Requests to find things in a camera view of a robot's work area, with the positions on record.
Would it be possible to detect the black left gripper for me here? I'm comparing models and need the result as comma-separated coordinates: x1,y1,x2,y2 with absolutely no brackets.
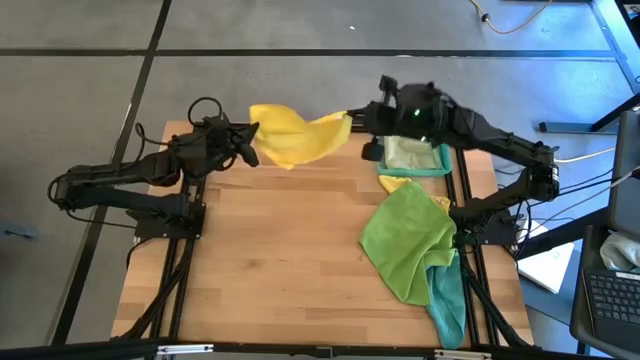
167,114,262,180

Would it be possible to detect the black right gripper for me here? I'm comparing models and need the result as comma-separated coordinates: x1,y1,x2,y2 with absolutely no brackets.
346,74,457,163

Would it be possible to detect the pale green teal-edged towel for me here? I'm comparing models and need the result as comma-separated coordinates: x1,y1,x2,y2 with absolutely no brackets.
383,135,441,170

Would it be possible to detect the plain yellow microfiber towel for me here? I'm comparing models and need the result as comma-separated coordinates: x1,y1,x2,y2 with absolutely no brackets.
248,103,354,171

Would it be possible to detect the yellow towel with white label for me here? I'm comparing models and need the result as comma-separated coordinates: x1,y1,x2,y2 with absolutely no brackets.
378,174,452,216

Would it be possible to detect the bright green microfiber towel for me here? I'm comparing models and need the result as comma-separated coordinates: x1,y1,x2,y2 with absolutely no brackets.
358,180,459,307

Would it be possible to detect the teal microfiber towel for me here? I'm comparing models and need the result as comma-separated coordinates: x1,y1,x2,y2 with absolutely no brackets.
424,248,467,350

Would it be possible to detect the teal plastic tray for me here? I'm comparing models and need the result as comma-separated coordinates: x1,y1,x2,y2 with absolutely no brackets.
375,134,454,179

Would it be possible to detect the dark metal stand base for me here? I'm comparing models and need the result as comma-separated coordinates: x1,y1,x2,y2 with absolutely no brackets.
538,92,640,135

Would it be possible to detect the black diagonal desk bar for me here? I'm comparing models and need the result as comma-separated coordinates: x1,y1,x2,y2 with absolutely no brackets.
513,207,610,261

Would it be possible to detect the white flat box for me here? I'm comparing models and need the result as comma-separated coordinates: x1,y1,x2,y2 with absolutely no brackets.
516,219,576,295

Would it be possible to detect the grey monitor back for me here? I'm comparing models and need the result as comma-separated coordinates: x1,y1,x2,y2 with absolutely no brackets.
607,109,640,236

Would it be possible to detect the black rig beam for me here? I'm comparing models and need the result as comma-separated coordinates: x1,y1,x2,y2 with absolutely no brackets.
0,338,640,360

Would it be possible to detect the grey crumpled cloth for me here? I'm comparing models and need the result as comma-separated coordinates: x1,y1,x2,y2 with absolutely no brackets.
598,232,640,274

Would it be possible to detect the dark laptop with keyboard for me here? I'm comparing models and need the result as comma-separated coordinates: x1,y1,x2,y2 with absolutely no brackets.
569,224,640,360

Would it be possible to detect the black left camera cable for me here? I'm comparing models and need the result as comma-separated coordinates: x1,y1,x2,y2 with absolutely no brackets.
187,96,224,126

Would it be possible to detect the yellow floor cable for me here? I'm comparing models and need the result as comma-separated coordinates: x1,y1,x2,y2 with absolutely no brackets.
468,0,554,36

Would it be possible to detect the black aluminium table frame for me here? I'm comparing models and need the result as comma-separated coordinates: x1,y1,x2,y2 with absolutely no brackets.
112,112,534,351

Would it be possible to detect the silver metal bracket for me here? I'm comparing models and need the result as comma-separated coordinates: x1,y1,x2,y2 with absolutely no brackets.
433,349,492,360
156,343,215,356

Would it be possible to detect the yellow plug with cream cable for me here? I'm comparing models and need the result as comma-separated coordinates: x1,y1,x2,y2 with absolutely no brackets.
554,147,617,165

